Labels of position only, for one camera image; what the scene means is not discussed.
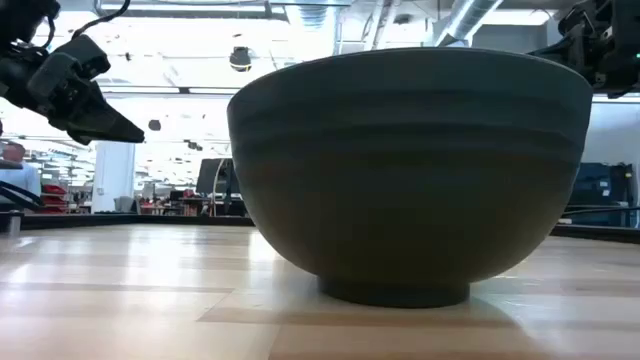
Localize white square pillar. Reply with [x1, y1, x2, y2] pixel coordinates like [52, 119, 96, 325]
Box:
[91, 141, 136, 215]

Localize black table edge rail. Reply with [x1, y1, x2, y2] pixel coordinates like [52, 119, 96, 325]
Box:
[0, 212, 640, 245]

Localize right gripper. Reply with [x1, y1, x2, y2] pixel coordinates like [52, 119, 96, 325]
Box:
[528, 27, 640, 100]

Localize dark grey plastic bowl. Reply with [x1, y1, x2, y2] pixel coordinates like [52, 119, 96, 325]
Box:
[226, 47, 595, 309]

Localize black equipment cabinet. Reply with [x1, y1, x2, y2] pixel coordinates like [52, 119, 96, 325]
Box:
[569, 162, 636, 227]

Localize black curved hose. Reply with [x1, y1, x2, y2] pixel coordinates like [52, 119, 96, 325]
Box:
[0, 179, 45, 211]

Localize person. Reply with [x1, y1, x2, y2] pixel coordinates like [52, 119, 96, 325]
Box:
[0, 141, 42, 204]

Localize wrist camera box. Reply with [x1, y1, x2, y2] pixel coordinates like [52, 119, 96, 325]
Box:
[557, 0, 609, 40]
[51, 33, 112, 81]

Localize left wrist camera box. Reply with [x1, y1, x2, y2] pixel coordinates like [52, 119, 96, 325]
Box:
[51, 33, 112, 81]

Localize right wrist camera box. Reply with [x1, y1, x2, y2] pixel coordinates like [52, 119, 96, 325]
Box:
[557, 0, 609, 40]

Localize smooth silver air duct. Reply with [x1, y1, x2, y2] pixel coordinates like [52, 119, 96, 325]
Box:
[433, 0, 504, 48]

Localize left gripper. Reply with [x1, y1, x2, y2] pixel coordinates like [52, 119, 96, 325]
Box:
[27, 51, 146, 147]

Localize black computer monitor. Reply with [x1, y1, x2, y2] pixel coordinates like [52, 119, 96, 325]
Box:
[195, 158, 242, 197]

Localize red stacked bins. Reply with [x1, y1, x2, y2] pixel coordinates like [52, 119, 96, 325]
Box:
[41, 183, 69, 215]

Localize black round ceiling device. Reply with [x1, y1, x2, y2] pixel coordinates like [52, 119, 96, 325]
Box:
[229, 46, 253, 73]

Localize ribbed silver air duct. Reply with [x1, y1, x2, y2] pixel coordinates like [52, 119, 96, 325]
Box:
[289, 4, 339, 31]

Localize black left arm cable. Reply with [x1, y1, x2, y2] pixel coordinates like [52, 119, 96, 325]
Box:
[44, 0, 132, 51]

